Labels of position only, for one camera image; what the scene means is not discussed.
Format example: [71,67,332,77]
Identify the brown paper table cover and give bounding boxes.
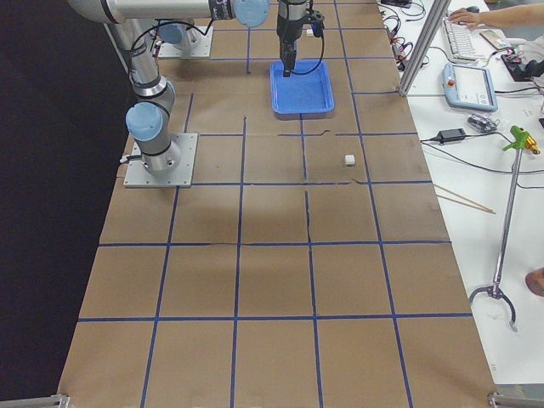
[59,1,494,407]

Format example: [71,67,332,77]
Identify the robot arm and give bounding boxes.
[70,1,270,186]
[158,19,202,53]

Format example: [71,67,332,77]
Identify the white keyboard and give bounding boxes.
[441,14,478,64]

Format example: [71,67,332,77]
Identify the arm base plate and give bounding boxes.
[158,24,213,60]
[123,133,198,188]

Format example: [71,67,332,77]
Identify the reacher grabber tool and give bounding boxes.
[468,125,533,332]

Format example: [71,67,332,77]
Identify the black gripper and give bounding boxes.
[276,0,325,77]

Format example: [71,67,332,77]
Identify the teach pendant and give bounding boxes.
[442,63,498,112]

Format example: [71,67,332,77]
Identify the person hand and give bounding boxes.
[448,8,480,28]

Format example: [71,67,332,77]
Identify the blue plastic tray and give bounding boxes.
[269,61,335,119]

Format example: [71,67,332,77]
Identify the black power adapter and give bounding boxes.
[437,128,466,145]

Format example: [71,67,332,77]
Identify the aluminium frame post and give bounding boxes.
[398,0,451,96]

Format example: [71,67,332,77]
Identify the wooden chopsticks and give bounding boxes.
[433,184,496,214]

